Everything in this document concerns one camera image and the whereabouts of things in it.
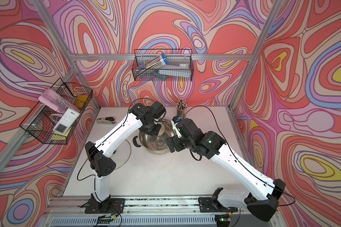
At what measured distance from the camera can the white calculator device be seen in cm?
69

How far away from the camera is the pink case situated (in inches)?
26.3

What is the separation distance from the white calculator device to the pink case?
1.9 inches
